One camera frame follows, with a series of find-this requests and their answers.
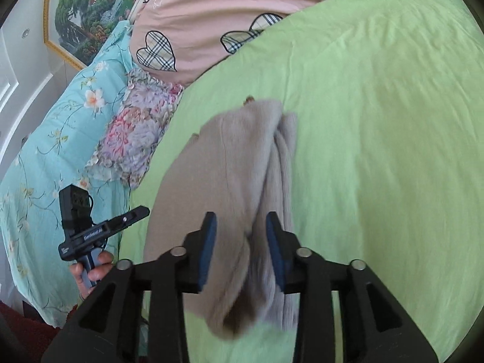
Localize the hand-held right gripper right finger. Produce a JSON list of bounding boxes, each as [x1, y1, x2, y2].
[[265, 212, 439, 363]]

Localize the person's left hand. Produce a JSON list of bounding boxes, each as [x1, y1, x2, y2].
[[69, 251, 115, 300]]

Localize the teal floral blanket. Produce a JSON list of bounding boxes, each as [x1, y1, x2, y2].
[[0, 21, 133, 328]]

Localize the pink purple floral pillow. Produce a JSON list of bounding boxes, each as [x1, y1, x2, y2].
[[85, 68, 186, 190]]

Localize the green bed sheet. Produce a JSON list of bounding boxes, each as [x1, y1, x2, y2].
[[117, 0, 484, 363]]

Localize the framed landscape painting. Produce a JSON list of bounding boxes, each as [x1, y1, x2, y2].
[[43, 0, 159, 70]]

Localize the beige knitted sweater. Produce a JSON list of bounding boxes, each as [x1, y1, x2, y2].
[[144, 96, 299, 343]]

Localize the pink quilt with plaid hearts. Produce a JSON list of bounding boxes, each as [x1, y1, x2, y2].
[[130, 0, 439, 86]]

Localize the dark red rug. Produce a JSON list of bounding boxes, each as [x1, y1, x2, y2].
[[0, 299, 78, 363]]

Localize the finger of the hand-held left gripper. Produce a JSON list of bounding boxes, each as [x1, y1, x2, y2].
[[107, 206, 150, 232]]

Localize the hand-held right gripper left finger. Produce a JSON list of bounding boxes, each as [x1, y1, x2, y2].
[[41, 212, 218, 363]]

